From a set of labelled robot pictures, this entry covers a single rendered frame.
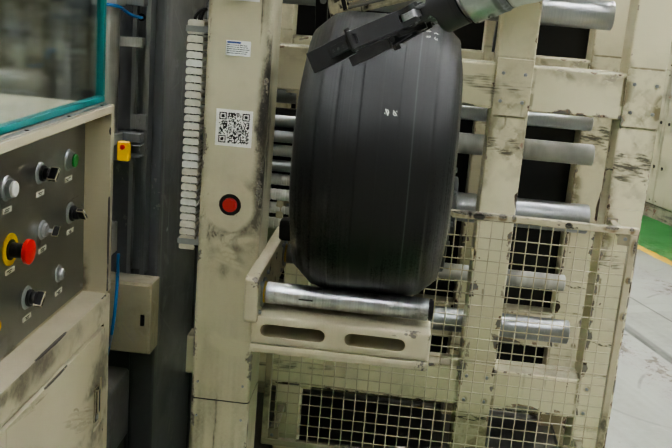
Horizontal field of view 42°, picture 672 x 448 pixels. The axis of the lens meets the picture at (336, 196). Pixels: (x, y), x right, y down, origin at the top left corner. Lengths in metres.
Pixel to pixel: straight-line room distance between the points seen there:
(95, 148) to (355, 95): 0.50
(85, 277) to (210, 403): 0.42
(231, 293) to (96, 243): 0.31
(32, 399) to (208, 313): 0.53
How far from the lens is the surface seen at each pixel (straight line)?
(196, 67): 1.84
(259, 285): 1.75
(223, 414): 1.99
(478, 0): 1.18
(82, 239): 1.74
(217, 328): 1.91
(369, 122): 1.56
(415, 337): 1.76
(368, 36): 1.17
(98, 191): 1.72
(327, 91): 1.59
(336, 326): 1.76
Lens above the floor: 1.50
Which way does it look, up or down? 13 degrees down
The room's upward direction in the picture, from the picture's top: 5 degrees clockwise
